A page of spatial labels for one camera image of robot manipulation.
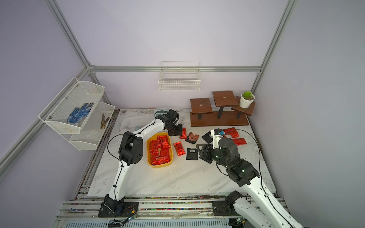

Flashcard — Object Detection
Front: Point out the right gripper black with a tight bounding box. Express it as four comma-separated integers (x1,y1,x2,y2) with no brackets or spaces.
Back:
197,144,231,168

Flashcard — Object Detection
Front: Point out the red foil tea bag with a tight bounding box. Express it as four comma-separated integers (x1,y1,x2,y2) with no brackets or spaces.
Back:
233,138,247,146
223,127,236,135
174,142,186,157
180,128,187,140
229,130,240,139

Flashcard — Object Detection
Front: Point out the black barcode tea bag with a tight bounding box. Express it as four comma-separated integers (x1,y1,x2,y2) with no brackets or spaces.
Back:
186,148,199,161
202,132,213,144

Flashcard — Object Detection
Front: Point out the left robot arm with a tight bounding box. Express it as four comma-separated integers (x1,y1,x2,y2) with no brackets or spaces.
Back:
106,109,183,202

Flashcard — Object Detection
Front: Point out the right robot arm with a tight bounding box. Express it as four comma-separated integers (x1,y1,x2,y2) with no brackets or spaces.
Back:
197,137,303,228

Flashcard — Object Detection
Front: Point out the red foil tea bags pile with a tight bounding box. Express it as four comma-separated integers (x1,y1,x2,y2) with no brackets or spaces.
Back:
149,134,172,166

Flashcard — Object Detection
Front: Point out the yellow storage box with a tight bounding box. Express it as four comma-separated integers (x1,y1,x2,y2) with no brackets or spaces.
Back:
146,131,175,169

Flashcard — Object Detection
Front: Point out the light blue calculator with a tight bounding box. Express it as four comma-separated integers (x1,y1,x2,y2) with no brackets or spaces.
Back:
155,110,168,118

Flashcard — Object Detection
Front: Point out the brown wooden tiered stand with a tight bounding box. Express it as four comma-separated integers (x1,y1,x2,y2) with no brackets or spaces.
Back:
190,91,256,127

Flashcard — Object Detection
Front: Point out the small potted green plant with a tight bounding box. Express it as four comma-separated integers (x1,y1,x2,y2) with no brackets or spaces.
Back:
239,91,255,109

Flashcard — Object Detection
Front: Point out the wooden clothespins bundle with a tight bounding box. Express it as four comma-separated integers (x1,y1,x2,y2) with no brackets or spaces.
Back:
100,113,110,129

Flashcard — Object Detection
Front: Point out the lower white mesh shelf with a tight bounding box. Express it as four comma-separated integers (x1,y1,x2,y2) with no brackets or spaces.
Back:
68,102,115,151

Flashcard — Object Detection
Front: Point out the white mesh shelf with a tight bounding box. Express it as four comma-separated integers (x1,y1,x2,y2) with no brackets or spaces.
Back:
68,102,115,151
39,78,105,135

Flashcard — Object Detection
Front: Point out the blue dotted work glove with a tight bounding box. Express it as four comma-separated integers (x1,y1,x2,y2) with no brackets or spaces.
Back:
67,103,94,124

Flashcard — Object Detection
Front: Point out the upper white mesh shelf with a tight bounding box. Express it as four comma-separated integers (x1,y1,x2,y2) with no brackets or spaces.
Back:
39,78,105,135

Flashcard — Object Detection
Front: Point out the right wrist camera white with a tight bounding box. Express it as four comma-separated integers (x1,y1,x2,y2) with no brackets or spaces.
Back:
211,128,225,149

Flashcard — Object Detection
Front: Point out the white wire wall basket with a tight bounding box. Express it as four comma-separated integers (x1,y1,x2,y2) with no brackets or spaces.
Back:
158,61,201,92

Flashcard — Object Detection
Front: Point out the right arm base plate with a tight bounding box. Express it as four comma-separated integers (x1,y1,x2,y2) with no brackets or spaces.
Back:
212,191,243,216

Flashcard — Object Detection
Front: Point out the aluminium frame rail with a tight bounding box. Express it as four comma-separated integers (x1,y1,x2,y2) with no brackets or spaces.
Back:
89,66,262,73

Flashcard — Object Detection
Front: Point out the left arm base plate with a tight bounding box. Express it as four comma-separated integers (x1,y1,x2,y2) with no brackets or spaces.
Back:
98,194,139,218

